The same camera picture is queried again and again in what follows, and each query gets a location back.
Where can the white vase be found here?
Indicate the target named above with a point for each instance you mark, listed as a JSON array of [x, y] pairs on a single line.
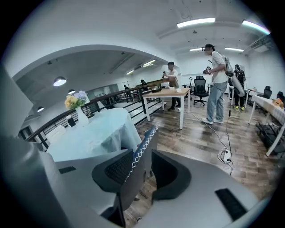
[[82, 118]]

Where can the long white table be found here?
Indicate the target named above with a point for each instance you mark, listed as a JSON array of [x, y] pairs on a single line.
[[270, 109]]

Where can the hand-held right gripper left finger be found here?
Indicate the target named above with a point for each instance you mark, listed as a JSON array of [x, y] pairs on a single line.
[[115, 167]]

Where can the round pendant lamp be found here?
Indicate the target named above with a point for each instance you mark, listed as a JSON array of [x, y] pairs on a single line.
[[59, 82], [40, 109], [71, 91]]

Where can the white power strip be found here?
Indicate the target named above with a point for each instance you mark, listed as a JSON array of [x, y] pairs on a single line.
[[225, 155]]

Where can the black office chair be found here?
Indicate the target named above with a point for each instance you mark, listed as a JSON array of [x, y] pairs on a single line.
[[281, 96], [267, 92], [200, 89]]

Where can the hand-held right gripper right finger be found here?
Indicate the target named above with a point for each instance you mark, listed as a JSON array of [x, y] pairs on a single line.
[[196, 189]]

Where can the blue upholstered chair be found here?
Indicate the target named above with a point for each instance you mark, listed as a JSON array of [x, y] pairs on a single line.
[[147, 142]]

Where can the wooden table white legs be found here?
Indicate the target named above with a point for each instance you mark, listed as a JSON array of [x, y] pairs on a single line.
[[167, 93]]

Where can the black tumbler white lid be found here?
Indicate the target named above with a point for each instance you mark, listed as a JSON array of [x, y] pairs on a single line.
[[71, 122]]

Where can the black folded cart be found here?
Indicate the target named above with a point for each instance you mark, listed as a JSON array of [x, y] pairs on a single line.
[[269, 135]]

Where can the black metal railing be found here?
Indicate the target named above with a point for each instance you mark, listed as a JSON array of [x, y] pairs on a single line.
[[58, 120]]

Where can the orange toy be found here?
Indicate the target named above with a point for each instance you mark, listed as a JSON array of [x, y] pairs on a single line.
[[278, 102]]

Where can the round table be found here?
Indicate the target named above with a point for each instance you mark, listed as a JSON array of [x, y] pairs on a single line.
[[89, 138]]

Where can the light blue tablecloth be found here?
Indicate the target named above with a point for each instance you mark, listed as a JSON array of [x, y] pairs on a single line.
[[107, 129]]

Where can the yellow and purple flowers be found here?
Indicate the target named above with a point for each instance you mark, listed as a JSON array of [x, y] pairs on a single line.
[[74, 101]]

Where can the ceiling tube light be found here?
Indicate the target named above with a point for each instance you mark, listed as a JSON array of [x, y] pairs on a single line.
[[196, 22], [256, 26]]

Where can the black tissue box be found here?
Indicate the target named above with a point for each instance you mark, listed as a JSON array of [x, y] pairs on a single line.
[[155, 90]]

